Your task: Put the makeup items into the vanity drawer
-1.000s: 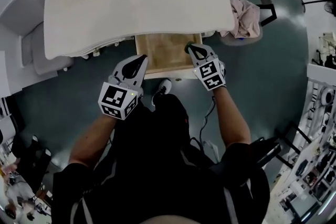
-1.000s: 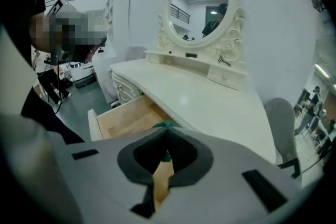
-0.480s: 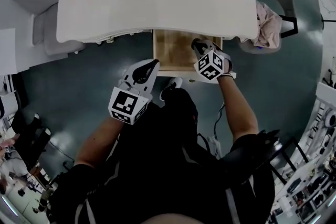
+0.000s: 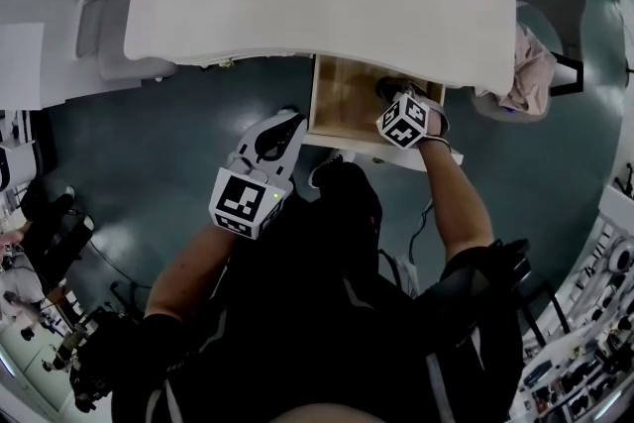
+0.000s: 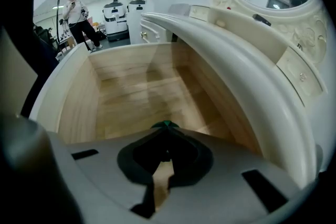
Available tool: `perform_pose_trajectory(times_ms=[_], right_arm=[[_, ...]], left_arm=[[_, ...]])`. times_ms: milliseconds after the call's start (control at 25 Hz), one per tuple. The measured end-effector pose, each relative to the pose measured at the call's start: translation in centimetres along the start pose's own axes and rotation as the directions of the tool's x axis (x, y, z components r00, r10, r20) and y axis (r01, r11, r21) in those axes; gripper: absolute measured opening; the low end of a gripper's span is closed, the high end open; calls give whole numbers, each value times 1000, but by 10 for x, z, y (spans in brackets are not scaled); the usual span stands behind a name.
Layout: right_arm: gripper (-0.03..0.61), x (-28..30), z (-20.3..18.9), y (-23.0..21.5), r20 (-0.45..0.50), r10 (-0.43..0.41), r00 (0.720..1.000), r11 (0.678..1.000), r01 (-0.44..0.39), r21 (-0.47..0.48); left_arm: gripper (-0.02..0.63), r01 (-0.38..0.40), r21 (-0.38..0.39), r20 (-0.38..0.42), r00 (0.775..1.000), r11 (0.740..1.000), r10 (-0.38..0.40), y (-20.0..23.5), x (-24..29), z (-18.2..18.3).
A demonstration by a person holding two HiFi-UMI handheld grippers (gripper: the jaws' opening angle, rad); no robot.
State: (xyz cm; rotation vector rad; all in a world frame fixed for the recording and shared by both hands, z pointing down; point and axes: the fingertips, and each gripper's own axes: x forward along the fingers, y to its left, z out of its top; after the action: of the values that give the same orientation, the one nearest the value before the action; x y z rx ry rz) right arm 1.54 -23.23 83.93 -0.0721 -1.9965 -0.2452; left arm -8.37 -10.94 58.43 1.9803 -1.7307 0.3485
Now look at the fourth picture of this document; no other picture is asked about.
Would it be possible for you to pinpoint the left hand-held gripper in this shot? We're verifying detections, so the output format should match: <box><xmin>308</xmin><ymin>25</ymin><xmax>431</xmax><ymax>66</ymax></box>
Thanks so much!
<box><xmin>208</xmin><ymin>105</ymin><xmax>309</xmax><ymax>242</ymax></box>

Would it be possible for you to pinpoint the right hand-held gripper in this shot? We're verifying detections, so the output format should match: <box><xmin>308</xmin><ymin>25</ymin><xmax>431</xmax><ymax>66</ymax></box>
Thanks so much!
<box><xmin>374</xmin><ymin>76</ymin><xmax>451</xmax><ymax>151</ymax></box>

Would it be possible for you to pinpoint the wooden vanity drawer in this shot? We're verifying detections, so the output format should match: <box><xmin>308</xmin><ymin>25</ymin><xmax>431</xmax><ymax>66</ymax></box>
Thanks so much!
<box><xmin>300</xmin><ymin>53</ymin><xmax>465</xmax><ymax>173</ymax></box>

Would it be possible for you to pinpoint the person's right forearm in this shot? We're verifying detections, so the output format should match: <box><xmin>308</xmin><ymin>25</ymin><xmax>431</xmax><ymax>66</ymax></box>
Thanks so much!
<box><xmin>418</xmin><ymin>133</ymin><xmax>496</xmax><ymax>264</ymax></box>

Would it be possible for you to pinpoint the person's left forearm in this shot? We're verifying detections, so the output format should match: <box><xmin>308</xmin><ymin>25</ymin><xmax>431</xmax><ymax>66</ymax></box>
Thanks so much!
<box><xmin>143</xmin><ymin>218</ymin><xmax>250</xmax><ymax>324</ymax></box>

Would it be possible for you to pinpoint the black wrist band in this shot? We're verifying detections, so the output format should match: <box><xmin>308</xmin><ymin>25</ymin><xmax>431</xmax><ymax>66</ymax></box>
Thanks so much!
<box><xmin>420</xmin><ymin>134</ymin><xmax>453</xmax><ymax>154</ymax></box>

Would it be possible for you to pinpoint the pink cloth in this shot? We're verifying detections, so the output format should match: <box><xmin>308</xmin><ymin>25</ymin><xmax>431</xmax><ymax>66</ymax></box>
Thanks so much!
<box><xmin>498</xmin><ymin>23</ymin><xmax>559</xmax><ymax>116</ymax></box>

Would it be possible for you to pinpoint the white power strip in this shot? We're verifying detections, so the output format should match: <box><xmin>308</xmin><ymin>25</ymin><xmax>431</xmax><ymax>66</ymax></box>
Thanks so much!
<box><xmin>394</xmin><ymin>252</ymin><xmax>421</xmax><ymax>299</ymax></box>

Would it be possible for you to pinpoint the person's black clothing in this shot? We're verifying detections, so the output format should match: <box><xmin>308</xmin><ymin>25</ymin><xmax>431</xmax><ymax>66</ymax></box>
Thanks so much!
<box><xmin>73</xmin><ymin>161</ymin><xmax>534</xmax><ymax>423</ymax></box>

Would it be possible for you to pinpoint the black office chair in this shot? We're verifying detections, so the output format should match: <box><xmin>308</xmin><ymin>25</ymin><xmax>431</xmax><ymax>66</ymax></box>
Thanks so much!
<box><xmin>18</xmin><ymin>176</ymin><xmax>96</xmax><ymax>283</ymax></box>

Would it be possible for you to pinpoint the white shelf with equipment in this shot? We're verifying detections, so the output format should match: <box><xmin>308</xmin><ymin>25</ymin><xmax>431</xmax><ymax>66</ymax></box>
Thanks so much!
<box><xmin>509</xmin><ymin>182</ymin><xmax>634</xmax><ymax>423</ymax></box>

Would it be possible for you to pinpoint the black floor cable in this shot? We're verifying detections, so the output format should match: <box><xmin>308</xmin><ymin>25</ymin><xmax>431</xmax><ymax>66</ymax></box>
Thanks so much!
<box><xmin>407</xmin><ymin>198</ymin><xmax>435</xmax><ymax>264</ymax></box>

